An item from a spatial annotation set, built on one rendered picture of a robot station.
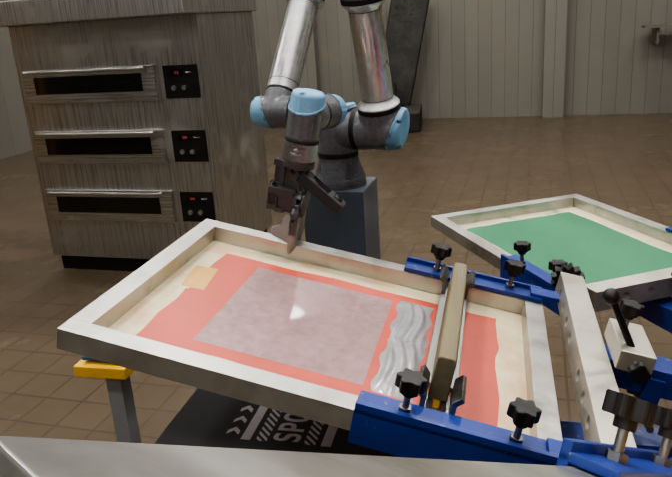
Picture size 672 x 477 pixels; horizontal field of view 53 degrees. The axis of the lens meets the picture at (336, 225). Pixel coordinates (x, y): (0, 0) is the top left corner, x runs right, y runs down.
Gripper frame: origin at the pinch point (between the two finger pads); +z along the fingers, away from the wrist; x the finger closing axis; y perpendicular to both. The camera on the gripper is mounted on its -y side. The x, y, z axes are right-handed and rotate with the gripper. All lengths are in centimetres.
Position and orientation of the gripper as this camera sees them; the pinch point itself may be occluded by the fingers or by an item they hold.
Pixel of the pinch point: (295, 245)
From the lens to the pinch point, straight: 154.3
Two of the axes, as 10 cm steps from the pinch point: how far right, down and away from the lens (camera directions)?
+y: -9.6, -2.2, 1.6
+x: -2.2, 3.0, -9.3
